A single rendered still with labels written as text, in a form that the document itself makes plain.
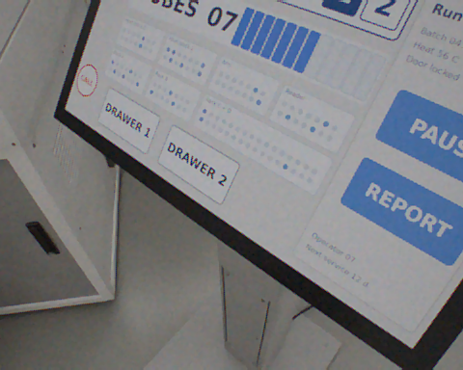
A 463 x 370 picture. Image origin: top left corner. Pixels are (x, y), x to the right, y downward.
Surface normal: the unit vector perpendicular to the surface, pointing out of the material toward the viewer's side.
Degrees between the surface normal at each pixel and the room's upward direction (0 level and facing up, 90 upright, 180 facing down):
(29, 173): 90
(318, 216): 50
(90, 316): 0
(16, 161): 90
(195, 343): 5
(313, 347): 5
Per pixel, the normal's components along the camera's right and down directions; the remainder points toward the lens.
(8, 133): 0.17, 0.75
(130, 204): 0.00, -0.65
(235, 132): -0.48, 0.03
